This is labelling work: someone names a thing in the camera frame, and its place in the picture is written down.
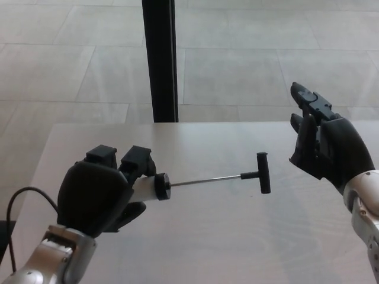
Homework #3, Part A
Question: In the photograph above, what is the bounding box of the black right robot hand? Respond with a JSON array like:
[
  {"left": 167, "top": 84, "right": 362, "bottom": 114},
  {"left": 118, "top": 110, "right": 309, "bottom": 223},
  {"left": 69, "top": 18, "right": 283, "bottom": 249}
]
[{"left": 288, "top": 82, "right": 375, "bottom": 196}]

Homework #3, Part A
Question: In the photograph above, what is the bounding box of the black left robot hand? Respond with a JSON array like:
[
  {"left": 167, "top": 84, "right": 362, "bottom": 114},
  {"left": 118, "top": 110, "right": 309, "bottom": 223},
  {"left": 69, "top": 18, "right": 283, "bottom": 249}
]
[{"left": 56, "top": 144, "right": 158, "bottom": 238}]

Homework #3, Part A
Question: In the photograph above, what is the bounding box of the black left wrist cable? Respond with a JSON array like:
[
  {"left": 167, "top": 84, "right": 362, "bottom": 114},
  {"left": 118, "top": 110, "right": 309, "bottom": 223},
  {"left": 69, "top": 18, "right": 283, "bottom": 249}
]
[{"left": 7, "top": 186, "right": 60, "bottom": 273}]

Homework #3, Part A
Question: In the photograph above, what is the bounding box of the black vertical post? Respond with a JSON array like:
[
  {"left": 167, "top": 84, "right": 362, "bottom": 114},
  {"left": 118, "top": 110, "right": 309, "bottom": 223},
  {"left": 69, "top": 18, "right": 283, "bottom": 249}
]
[{"left": 142, "top": 0, "right": 179, "bottom": 123}]

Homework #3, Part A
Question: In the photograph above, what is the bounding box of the white air pump black handle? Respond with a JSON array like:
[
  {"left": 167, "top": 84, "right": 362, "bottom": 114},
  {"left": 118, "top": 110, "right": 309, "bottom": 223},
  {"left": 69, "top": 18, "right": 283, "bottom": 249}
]
[{"left": 131, "top": 151, "right": 272, "bottom": 205}]

